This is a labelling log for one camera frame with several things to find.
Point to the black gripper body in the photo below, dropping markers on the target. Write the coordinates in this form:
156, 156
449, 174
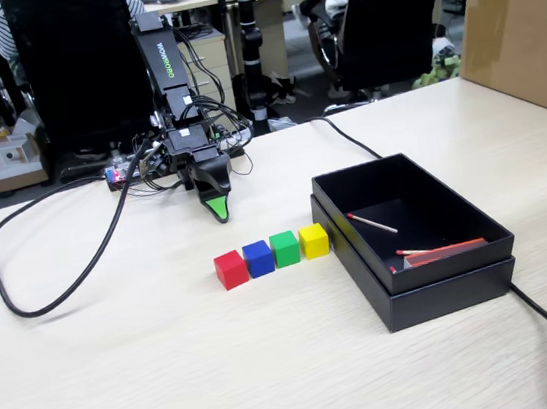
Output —
187, 142

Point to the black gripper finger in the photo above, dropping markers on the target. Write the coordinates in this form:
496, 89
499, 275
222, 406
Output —
211, 172
217, 209

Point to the red wooden cube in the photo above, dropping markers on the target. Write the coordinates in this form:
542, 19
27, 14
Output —
231, 270

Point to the blue wooden cube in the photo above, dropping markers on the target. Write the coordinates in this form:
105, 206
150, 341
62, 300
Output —
259, 259

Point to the green wooden cube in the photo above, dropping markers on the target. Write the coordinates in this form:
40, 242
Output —
285, 249

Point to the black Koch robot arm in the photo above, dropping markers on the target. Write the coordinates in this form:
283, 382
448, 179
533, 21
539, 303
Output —
163, 57

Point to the small white cardboard box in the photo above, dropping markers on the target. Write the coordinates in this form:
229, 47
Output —
12, 155

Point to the black cardboard box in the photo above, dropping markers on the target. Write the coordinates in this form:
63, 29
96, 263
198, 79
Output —
437, 223

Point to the black box lid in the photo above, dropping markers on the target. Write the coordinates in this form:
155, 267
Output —
442, 300

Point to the beige drawer cabinet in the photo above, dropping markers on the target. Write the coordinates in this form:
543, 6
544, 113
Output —
215, 71

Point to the controller board with LEDs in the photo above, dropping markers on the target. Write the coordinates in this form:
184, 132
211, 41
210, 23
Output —
116, 177

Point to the yellow wooden cube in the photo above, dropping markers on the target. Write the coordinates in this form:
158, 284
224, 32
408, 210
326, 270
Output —
314, 241

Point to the black segmented stand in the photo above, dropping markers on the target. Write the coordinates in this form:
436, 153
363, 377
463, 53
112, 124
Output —
251, 41

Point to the black office chair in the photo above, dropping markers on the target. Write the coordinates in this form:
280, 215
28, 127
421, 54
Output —
394, 12
78, 64

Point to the red-tipped wooden match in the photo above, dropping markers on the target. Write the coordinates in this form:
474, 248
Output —
393, 269
413, 250
372, 223

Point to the person in striped shirt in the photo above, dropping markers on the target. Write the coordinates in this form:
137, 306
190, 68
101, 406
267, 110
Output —
0, 34

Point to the orange matchbox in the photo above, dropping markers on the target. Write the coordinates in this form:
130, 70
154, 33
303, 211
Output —
441, 253

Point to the green toy figure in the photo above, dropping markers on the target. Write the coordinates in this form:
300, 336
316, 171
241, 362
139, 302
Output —
438, 73

